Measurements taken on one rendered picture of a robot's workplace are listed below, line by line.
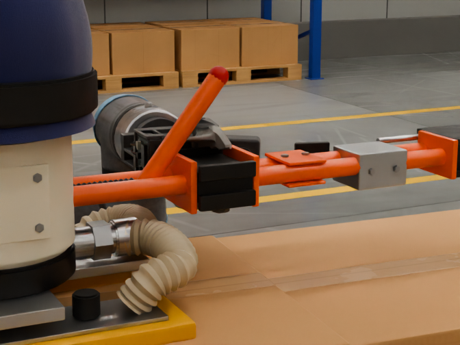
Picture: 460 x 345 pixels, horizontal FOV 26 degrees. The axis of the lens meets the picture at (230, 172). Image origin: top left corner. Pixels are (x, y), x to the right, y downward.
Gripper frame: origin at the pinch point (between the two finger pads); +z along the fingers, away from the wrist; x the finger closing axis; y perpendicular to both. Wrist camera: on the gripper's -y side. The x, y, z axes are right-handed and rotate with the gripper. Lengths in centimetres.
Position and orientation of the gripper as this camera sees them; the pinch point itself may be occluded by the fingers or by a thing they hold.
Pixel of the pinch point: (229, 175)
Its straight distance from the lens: 114.7
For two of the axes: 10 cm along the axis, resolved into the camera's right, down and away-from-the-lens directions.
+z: 3.9, 2.2, -9.0
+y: -9.2, 0.9, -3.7
